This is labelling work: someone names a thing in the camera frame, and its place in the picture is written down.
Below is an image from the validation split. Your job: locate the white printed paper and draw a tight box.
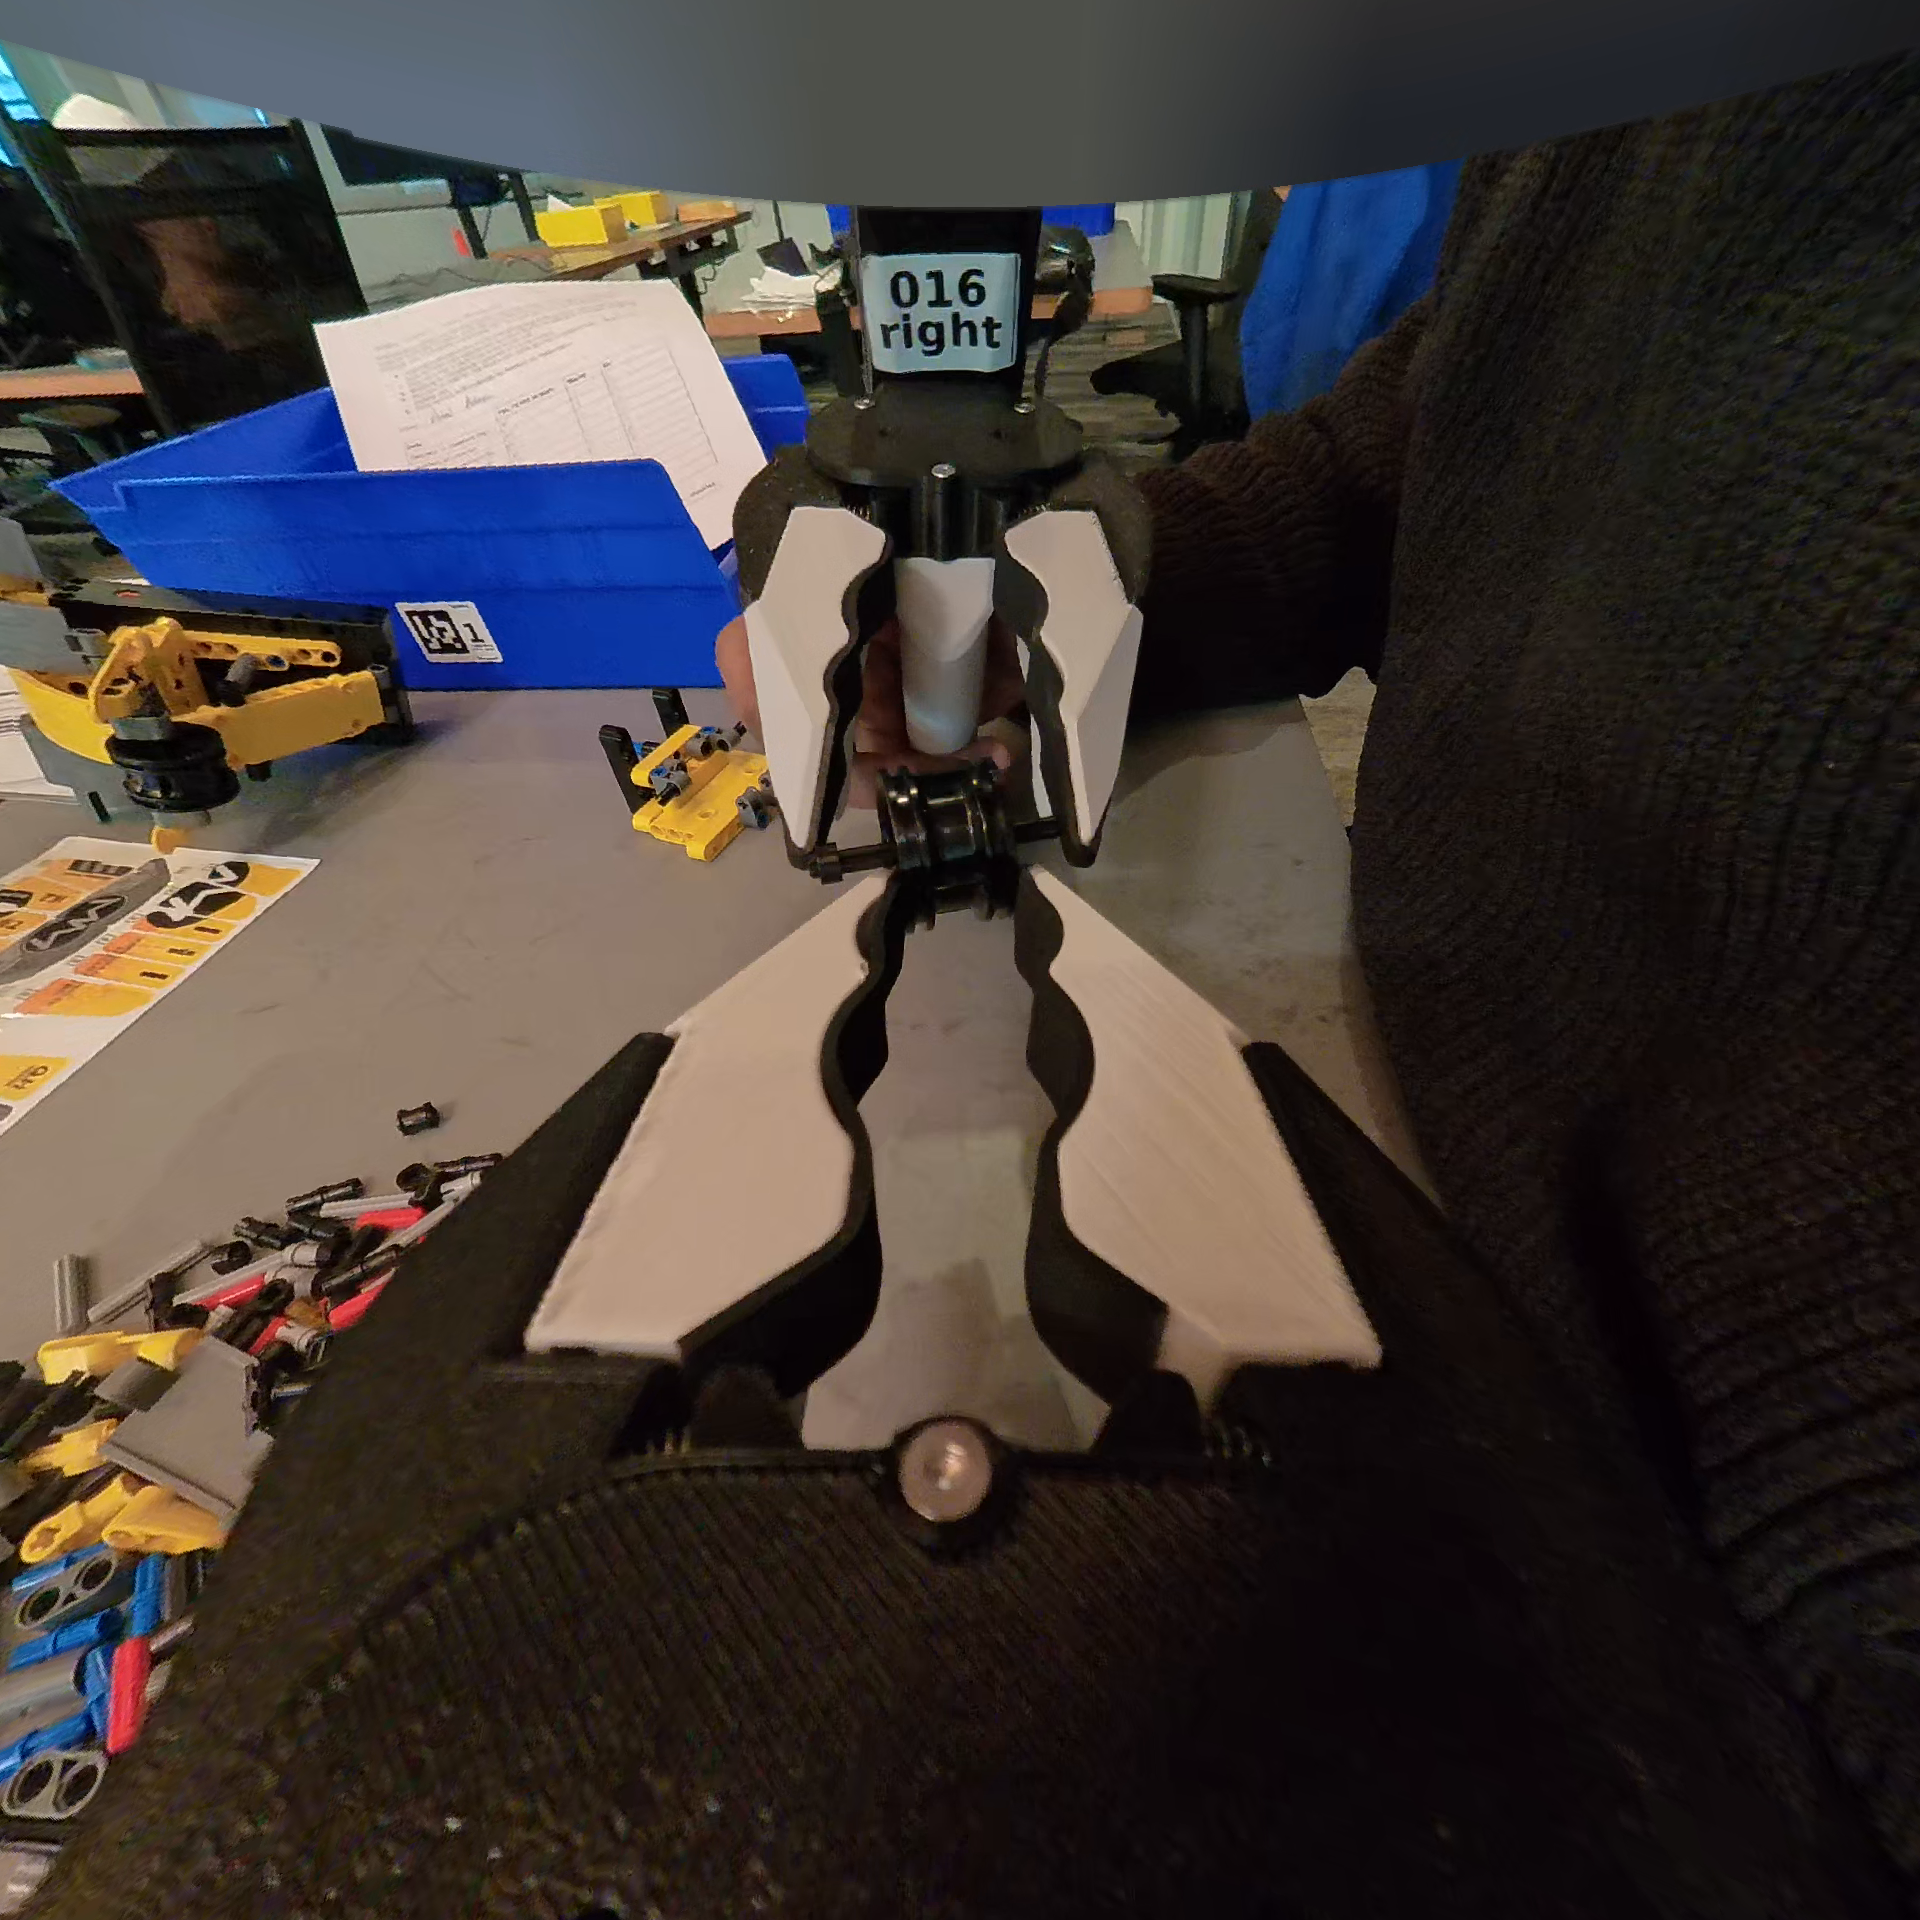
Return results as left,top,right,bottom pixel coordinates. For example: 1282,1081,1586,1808
0,667,61,804

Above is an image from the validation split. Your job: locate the person's right forearm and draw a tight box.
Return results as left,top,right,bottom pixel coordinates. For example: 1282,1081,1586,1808
1127,291,1464,720

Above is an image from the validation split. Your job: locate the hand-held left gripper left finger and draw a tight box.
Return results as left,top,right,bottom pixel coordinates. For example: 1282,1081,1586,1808
523,869,897,1372

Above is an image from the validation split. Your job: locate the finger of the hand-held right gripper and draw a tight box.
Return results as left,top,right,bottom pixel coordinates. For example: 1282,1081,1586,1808
1001,509,1145,869
741,505,897,870

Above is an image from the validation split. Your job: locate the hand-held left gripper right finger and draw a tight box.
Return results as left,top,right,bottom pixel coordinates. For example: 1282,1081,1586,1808
1016,869,1384,1373

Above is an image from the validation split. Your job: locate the yellow box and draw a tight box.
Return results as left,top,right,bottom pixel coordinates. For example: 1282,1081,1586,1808
532,193,668,248

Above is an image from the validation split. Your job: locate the yellow grey sticker sheet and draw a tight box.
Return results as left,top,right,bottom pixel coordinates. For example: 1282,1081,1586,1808
0,839,319,1134

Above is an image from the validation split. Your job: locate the blue cloth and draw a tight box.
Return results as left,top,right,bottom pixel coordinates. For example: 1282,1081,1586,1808
1241,164,1464,425

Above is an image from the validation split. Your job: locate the black toy wheel rim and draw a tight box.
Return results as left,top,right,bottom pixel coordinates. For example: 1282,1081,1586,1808
810,761,1082,930

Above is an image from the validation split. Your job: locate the person's black sweater torso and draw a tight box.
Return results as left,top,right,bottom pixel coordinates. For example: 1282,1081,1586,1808
1349,59,1920,1920

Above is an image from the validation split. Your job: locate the printed paper form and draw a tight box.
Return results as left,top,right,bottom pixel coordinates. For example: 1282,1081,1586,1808
313,282,770,513

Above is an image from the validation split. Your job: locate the small yellow toy assembly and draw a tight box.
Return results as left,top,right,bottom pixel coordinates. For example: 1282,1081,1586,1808
596,718,780,865

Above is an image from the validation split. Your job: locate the black monitor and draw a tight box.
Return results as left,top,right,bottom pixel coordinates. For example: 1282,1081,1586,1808
51,121,374,437

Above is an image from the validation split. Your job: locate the black office chair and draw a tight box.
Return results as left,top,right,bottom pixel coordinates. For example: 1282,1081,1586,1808
1087,274,1248,449

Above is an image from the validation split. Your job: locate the yellow toy vehicle assembly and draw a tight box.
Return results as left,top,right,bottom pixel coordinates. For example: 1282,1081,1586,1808
0,578,422,833

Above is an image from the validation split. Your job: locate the blue plastic bin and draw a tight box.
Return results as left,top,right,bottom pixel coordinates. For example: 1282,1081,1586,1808
50,357,814,696

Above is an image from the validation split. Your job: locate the pile of toy building parts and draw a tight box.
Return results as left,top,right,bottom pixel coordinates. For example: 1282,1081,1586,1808
0,1145,504,1826

